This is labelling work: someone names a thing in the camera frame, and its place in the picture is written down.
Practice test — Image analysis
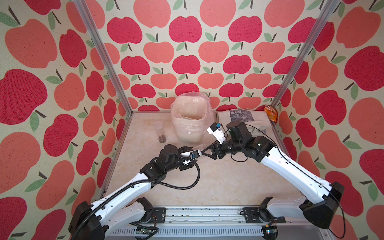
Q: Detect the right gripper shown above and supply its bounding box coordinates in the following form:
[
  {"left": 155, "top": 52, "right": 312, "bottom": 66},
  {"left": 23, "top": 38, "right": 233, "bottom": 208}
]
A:
[{"left": 200, "top": 139, "right": 242, "bottom": 159}]

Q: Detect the clear tea jar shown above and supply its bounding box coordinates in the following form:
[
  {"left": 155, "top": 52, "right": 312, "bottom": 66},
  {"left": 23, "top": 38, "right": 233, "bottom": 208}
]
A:
[
  {"left": 155, "top": 122, "right": 167, "bottom": 143},
  {"left": 194, "top": 144, "right": 209, "bottom": 152}
]

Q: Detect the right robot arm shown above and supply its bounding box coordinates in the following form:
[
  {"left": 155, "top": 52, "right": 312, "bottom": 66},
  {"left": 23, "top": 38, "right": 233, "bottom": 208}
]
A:
[{"left": 207, "top": 121, "right": 345, "bottom": 229}]

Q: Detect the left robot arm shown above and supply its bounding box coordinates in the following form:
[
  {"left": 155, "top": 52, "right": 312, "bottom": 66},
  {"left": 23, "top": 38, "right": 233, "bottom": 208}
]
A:
[{"left": 69, "top": 145, "right": 202, "bottom": 240}]

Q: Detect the white trash bin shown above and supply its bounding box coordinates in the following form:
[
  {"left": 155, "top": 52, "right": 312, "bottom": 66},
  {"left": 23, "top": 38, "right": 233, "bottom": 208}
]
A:
[{"left": 171, "top": 95, "right": 208, "bottom": 143}]

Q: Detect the clear plastic bin liner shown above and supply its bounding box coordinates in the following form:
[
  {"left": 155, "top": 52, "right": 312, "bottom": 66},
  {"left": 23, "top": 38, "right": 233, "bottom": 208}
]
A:
[{"left": 171, "top": 92, "right": 214, "bottom": 138}]

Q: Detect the folded printed tote bag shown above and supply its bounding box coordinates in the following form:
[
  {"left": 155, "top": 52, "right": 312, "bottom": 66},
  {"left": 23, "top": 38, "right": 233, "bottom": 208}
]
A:
[{"left": 217, "top": 109, "right": 274, "bottom": 137}]

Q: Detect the orange snack packet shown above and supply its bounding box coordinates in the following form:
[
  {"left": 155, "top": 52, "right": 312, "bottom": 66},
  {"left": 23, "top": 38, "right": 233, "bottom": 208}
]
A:
[{"left": 264, "top": 105, "right": 279, "bottom": 123}]

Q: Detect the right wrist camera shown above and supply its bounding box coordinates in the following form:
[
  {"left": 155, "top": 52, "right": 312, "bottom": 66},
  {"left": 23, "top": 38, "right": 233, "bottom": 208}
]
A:
[{"left": 207, "top": 123, "right": 228, "bottom": 144}]

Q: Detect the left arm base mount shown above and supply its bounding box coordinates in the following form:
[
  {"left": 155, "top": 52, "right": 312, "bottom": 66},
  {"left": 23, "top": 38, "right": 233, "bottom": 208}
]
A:
[{"left": 137, "top": 207, "right": 167, "bottom": 224}]

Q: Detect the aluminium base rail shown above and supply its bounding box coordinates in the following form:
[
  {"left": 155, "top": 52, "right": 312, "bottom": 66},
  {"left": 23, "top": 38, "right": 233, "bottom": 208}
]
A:
[{"left": 107, "top": 206, "right": 332, "bottom": 240}]

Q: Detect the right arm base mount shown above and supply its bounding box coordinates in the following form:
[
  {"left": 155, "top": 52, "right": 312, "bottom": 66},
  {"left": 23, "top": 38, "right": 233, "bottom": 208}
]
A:
[{"left": 240, "top": 207, "right": 286, "bottom": 225}]

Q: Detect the left aluminium frame post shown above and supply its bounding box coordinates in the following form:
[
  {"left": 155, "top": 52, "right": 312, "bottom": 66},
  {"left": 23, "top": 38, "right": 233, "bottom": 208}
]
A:
[{"left": 73, "top": 0, "right": 133, "bottom": 116}]

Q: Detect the aluminium frame post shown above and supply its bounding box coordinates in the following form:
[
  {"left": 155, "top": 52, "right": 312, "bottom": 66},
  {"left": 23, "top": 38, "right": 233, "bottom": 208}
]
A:
[
  {"left": 270, "top": 0, "right": 342, "bottom": 108},
  {"left": 73, "top": 0, "right": 133, "bottom": 116}
]

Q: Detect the right aluminium frame post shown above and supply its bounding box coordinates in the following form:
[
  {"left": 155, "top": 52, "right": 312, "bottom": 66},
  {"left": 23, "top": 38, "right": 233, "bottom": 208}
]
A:
[{"left": 270, "top": 0, "right": 342, "bottom": 108}]

